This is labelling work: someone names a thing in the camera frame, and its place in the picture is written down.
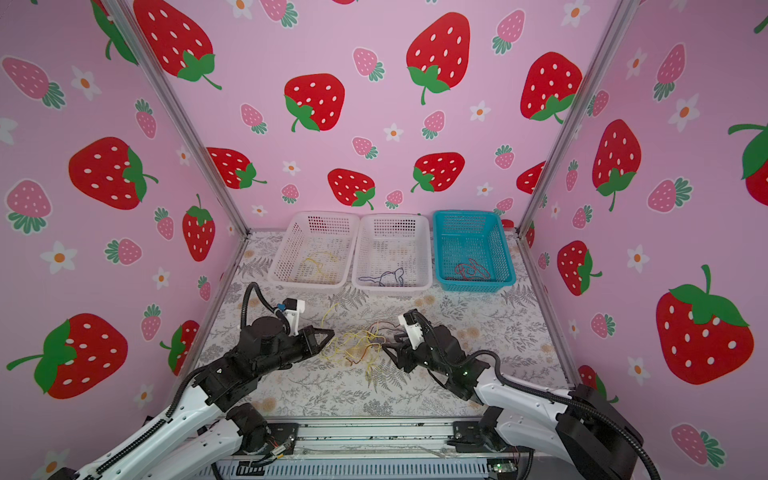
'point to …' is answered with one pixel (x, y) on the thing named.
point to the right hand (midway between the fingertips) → (387, 342)
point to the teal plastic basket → (472, 252)
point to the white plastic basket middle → (392, 254)
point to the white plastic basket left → (315, 250)
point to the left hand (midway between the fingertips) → (335, 332)
